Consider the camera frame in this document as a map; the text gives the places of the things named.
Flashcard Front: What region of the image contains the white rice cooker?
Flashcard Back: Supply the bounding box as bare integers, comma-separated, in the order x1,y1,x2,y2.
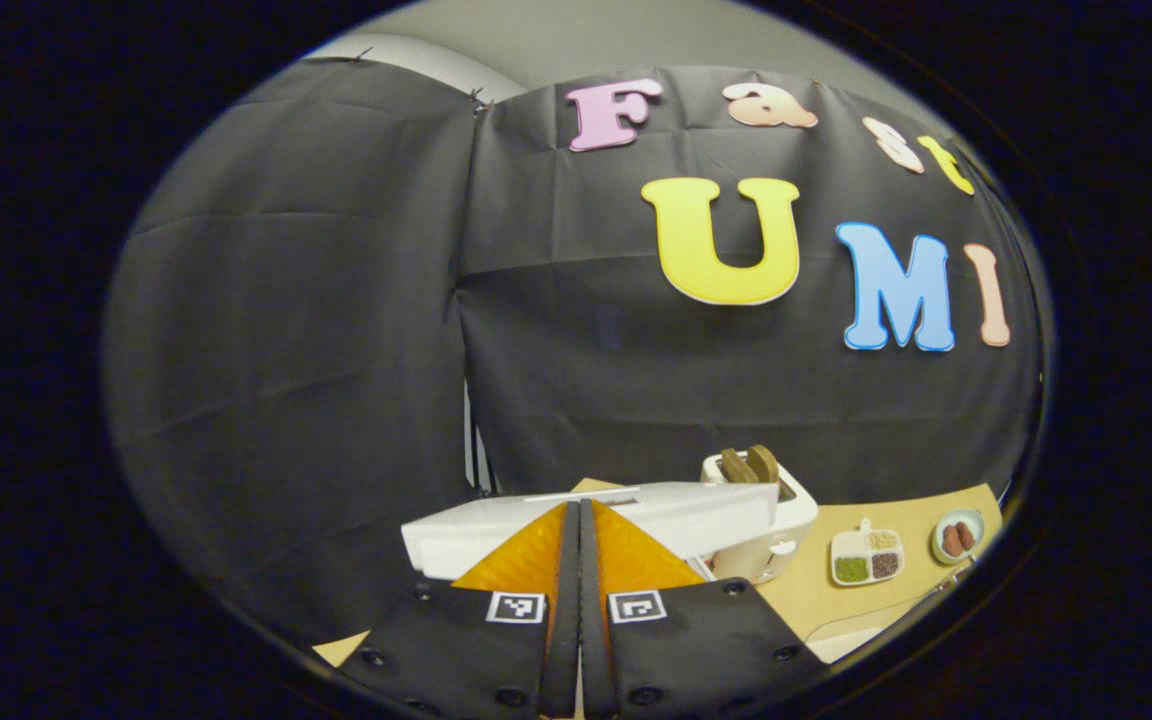
401,480,780,583

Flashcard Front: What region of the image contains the white divided grain dish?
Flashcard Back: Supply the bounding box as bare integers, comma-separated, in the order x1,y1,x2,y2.
829,518,906,587

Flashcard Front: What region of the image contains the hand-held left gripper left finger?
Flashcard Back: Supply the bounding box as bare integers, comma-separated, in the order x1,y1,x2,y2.
336,500,582,720

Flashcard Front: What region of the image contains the black backdrop cloth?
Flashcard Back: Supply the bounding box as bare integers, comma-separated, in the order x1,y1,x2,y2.
101,55,1047,641

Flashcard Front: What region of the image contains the clear chopstick holder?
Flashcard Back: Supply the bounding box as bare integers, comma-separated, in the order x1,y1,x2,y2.
921,558,979,601

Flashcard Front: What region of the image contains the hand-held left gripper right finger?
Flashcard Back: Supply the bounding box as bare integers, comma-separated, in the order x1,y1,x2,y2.
579,498,827,720

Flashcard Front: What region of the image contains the white toaster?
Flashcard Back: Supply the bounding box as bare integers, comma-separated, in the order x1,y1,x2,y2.
701,450,820,586

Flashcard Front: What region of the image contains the green round plate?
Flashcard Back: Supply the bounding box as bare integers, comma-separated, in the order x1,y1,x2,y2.
932,508,986,566

